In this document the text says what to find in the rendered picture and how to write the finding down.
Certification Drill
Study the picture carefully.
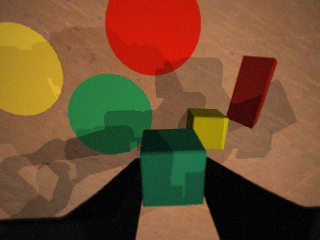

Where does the yellow cube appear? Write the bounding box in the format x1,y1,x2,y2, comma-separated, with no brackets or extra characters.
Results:
186,108,229,150

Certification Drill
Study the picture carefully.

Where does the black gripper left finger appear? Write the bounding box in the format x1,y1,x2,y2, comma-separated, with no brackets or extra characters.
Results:
0,158,143,240

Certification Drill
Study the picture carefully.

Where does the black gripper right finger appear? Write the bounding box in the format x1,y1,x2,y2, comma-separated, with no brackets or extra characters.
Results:
204,157,320,240

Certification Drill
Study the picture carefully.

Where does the green circle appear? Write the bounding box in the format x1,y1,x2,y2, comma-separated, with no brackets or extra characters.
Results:
68,74,152,154

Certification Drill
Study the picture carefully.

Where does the yellow circle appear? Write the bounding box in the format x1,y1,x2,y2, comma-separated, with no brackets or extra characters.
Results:
0,22,64,116

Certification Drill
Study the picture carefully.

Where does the red circle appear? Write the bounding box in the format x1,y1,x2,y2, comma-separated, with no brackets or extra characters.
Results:
105,0,201,75

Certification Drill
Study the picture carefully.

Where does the green block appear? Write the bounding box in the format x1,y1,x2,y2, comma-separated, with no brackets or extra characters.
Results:
140,128,207,207

